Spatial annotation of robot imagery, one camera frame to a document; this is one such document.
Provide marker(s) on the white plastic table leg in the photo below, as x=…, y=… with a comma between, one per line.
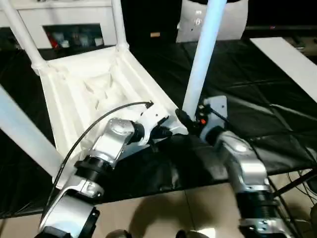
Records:
x=203, y=62
x=22, y=32
x=118, y=24
x=24, y=129

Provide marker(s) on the black work mat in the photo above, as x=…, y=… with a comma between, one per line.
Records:
x=247, y=86

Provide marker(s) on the small yellow label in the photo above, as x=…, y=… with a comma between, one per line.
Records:
x=155, y=34

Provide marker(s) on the grey printed cushion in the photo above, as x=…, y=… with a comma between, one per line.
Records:
x=230, y=22

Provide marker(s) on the dark left robot foot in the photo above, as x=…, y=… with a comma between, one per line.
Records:
x=119, y=234

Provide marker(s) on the white flat board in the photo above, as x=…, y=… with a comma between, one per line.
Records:
x=287, y=59

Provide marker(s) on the small white jar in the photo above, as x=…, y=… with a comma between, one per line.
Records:
x=65, y=44
x=98, y=41

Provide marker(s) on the red box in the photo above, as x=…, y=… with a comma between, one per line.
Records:
x=52, y=41

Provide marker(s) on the white glass-door cabinet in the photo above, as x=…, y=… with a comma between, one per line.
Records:
x=74, y=15

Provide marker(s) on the black folding stand frame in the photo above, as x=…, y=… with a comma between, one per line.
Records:
x=294, y=182

